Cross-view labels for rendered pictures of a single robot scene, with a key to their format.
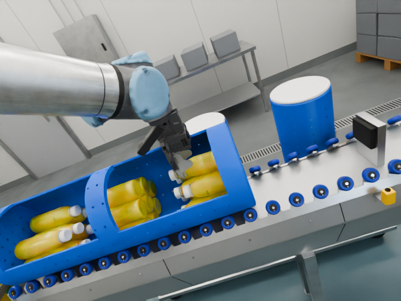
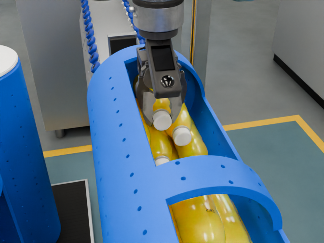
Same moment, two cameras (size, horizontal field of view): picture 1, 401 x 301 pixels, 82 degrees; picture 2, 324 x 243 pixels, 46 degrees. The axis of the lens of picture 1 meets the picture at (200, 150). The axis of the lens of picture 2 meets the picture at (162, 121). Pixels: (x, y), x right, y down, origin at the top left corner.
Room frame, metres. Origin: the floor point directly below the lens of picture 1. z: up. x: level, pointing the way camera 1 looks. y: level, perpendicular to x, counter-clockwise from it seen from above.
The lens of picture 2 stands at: (0.85, 0.68, 1.61)
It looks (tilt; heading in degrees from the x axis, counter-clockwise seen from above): 36 degrees down; 249
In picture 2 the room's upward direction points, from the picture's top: straight up
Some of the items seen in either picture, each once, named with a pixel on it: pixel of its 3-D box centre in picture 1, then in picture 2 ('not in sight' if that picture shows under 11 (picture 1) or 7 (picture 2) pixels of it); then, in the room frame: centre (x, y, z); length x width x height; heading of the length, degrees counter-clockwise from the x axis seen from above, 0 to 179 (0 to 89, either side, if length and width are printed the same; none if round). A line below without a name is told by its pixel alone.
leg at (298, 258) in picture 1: (302, 261); not in sight; (0.66, -0.23, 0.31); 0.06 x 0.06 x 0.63; 82
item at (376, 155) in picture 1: (367, 140); (123, 55); (0.55, -0.50, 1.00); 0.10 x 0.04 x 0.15; 172
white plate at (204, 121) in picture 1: (200, 126); not in sight; (1.12, -0.05, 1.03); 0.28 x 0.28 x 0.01
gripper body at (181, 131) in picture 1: (170, 132); (157, 54); (0.62, 0.06, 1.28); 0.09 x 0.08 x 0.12; 82
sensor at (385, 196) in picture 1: (381, 190); not in sight; (0.42, -0.43, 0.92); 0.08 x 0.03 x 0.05; 172
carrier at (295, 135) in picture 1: (309, 157); (6, 164); (1.03, -0.57, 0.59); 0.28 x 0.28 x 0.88
